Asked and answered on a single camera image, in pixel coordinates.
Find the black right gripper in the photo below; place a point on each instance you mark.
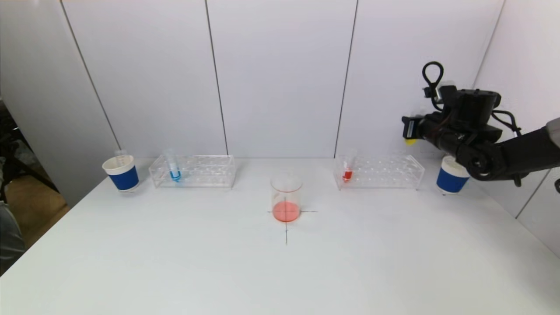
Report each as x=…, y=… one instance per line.
x=410, y=127

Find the test tube with yellow liquid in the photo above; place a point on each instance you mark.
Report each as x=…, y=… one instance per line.
x=410, y=141

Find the clear graduated plastic test tube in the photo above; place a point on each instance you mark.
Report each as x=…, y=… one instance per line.
x=120, y=155

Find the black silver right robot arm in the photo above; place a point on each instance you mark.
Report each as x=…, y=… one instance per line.
x=520, y=153

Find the clear acrylic test tube rack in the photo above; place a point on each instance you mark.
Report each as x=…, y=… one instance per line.
x=201, y=173
x=380, y=173

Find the test tube with red liquid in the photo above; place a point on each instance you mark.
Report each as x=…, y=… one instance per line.
x=347, y=175

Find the clear glass beaker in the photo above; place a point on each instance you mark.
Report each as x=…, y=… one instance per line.
x=286, y=205

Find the test tube with blue liquid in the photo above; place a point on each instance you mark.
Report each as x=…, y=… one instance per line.
x=175, y=173

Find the blue white paper cup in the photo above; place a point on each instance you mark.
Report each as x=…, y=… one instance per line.
x=124, y=178
x=450, y=181

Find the black metal stand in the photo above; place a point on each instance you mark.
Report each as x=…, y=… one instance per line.
x=8, y=144

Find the person in grey clothing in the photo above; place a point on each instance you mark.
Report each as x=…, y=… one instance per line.
x=9, y=232

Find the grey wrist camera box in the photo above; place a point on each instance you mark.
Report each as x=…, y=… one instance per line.
x=446, y=84

